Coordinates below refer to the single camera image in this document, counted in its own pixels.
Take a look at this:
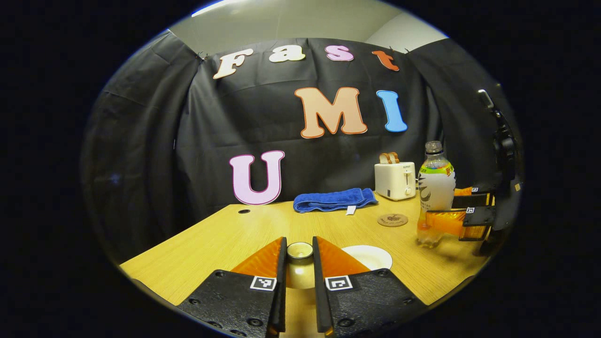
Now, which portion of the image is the cream white toaster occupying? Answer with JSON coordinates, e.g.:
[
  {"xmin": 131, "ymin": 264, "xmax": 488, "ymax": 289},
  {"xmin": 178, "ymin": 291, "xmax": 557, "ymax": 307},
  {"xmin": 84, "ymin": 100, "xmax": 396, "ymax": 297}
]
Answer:
[{"xmin": 374, "ymin": 162, "xmax": 416, "ymax": 201}]

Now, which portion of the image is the white teacup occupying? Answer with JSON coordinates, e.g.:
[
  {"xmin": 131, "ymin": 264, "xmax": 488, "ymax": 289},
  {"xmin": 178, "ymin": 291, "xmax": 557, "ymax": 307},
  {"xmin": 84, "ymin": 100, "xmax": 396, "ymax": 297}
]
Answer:
[{"xmin": 342, "ymin": 245, "xmax": 393, "ymax": 271}]

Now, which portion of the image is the white teacup lid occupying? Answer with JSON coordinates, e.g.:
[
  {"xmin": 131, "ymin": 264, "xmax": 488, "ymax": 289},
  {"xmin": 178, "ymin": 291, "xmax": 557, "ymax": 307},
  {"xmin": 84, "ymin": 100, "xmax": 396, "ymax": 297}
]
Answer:
[{"xmin": 285, "ymin": 241, "xmax": 316, "ymax": 290}]

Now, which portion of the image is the plastic water bottle orange label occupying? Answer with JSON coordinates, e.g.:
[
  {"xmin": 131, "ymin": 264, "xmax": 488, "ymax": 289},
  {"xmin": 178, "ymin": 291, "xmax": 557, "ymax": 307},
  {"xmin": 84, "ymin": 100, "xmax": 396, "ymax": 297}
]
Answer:
[{"xmin": 417, "ymin": 141, "xmax": 457, "ymax": 248}]

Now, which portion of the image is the blue folded towel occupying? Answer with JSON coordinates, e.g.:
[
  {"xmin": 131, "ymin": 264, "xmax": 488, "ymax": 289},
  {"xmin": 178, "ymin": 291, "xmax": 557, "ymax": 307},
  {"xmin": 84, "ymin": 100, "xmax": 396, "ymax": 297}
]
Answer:
[{"xmin": 293, "ymin": 188, "xmax": 379, "ymax": 214}]

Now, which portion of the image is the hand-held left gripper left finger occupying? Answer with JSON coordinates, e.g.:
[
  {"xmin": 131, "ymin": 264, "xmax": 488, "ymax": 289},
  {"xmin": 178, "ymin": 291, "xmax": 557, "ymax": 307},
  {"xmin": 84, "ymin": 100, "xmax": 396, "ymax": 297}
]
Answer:
[{"xmin": 177, "ymin": 236, "xmax": 288, "ymax": 338}]

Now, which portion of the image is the black backdrop cloth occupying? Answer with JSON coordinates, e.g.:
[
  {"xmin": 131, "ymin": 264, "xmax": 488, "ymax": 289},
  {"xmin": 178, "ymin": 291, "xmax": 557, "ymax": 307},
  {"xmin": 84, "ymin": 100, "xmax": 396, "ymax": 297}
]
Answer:
[{"xmin": 81, "ymin": 31, "xmax": 524, "ymax": 263}]

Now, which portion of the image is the round brown coaster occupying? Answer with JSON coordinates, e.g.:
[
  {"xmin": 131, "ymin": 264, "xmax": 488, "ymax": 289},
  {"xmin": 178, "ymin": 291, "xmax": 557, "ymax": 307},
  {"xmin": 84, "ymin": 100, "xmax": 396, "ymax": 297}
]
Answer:
[{"xmin": 377, "ymin": 214, "xmax": 409, "ymax": 228}]

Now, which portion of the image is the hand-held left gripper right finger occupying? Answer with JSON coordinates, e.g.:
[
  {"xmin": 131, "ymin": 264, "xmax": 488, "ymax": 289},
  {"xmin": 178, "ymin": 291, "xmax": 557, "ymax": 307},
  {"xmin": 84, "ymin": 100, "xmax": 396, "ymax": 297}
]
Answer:
[{"xmin": 312, "ymin": 236, "xmax": 429, "ymax": 338}]

